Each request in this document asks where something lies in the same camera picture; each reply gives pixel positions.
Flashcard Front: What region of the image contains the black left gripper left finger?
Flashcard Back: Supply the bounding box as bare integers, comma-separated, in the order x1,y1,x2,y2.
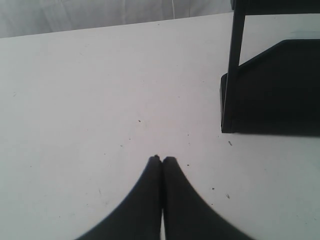
78,155,163,240

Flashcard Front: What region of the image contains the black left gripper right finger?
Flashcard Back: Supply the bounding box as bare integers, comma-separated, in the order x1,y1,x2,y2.
162,156,251,240

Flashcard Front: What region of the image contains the black metal shelf rack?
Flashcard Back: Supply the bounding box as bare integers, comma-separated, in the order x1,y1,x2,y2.
220,0,320,136

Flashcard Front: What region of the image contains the white backdrop cloth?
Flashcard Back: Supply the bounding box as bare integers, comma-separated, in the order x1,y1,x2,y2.
0,0,232,38

